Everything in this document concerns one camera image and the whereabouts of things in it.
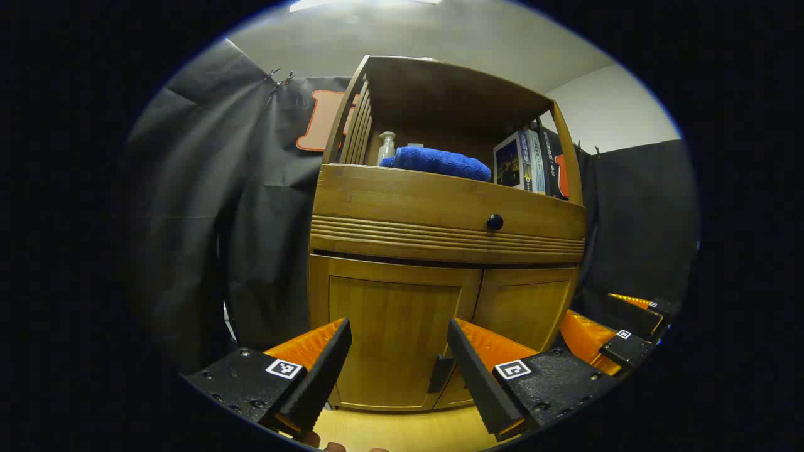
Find black backdrop cloth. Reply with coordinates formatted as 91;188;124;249
122;38;701;377

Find wooden drawer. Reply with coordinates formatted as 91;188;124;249
309;163;588;264

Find wooden shoe cabinet door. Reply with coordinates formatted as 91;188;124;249
308;254;483;412
433;267;580;410

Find black door handle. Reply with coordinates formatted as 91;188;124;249
428;355;455;395

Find blue towel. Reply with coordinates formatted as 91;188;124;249
379;146;492;183

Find wooden shoe cabinet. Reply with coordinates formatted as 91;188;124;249
307;55;588;414

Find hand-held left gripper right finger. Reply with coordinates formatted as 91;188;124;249
446;317;622;442

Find ceiling light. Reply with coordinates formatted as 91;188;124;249
288;0;443;14

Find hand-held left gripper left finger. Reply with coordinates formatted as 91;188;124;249
181;317;354;440

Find book with picture cover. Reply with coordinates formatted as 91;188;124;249
493;132;527;189

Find grey spine book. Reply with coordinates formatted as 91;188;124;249
520;129;547;195

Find clear pump bottle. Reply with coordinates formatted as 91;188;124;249
377;131;398;167

